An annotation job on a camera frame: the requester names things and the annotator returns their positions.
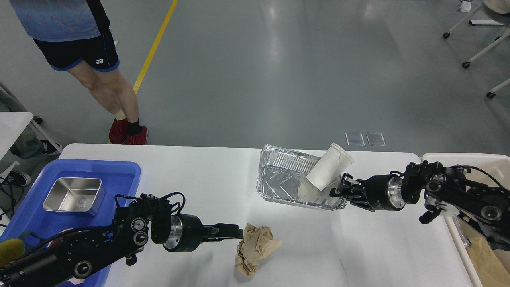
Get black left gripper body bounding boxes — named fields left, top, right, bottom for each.
left=163, top=214, right=218, bottom=252

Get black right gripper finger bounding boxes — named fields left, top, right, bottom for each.
left=341, top=196, right=375, bottom=211
left=329, top=173, right=363, bottom=199

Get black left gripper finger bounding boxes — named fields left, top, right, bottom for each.
left=208, top=223, right=244, bottom=239
left=202, top=236, right=239, bottom=243

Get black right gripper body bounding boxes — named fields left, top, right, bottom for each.
left=360, top=174, right=406, bottom=211

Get white paper cup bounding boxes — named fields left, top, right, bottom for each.
left=306, top=142, right=355, bottom=191

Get brown paper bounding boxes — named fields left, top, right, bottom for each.
left=467, top=237, right=510, bottom=287
left=235, top=223, right=283, bottom=278

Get aluminium foil tray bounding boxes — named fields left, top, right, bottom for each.
left=257, top=144, right=347, bottom=211

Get square stainless steel tray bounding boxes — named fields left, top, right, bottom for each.
left=42, top=177, right=106, bottom=216

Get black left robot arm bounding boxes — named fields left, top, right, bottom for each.
left=1, top=193, right=243, bottom=287

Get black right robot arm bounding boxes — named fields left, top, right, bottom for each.
left=328, top=161, right=510, bottom=251

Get clear floor plate right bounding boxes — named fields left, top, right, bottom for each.
left=366, top=132, right=386, bottom=146

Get clear floor plate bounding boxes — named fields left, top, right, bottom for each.
left=345, top=132, right=365, bottom=146
left=366, top=132, right=386, bottom=146

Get clear floor plate left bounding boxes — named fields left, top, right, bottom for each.
left=345, top=132, right=365, bottom=146

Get blue plastic bin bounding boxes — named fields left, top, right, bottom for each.
left=0, top=159, right=141, bottom=287

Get beige plastic bin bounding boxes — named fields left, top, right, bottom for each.
left=421, top=153, right=510, bottom=287

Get brown paper in bin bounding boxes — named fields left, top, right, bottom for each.
left=467, top=237, right=510, bottom=287

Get white wheeled chair base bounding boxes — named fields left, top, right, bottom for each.
left=443, top=0, right=510, bottom=99

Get seated person at left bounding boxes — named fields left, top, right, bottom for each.
left=0, top=89, right=63, bottom=187

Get white side table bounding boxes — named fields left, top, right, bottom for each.
left=0, top=112, right=63, bottom=177

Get standing person in shorts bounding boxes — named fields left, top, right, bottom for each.
left=10, top=0, right=148, bottom=145

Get black cables on floor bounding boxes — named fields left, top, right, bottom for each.
left=0, top=177, right=22, bottom=228

